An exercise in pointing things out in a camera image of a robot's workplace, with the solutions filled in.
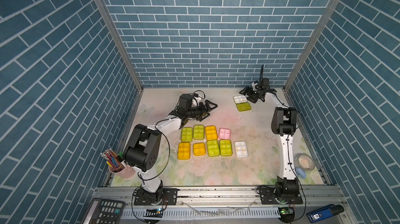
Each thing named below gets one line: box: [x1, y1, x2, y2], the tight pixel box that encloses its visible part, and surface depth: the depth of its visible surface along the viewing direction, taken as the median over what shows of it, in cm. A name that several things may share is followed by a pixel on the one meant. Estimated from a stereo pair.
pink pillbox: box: [218, 127, 232, 140], surface depth 97 cm
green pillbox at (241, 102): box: [232, 94, 252, 112], surface depth 114 cm
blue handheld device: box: [306, 204, 345, 224], surface depth 68 cm
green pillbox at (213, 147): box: [206, 139, 220, 157], surface depth 91 cm
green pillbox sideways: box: [181, 127, 193, 143], surface depth 96 cm
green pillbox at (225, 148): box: [219, 139, 233, 157], surface depth 91 cm
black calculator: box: [80, 197, 125, 224], surface depth 69 cm
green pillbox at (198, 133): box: [192, 124, 205, 141], surface depth 98 cm
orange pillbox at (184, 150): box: [177, 142, 191, 160], surface depth 90 cm
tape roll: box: [293, 152, 316, 172], surface depth 86 cm
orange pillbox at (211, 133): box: [205, 125, 218, 141], surface depth 98 cm
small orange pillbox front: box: [193, 142, 206, 157], surface depth 91 cm
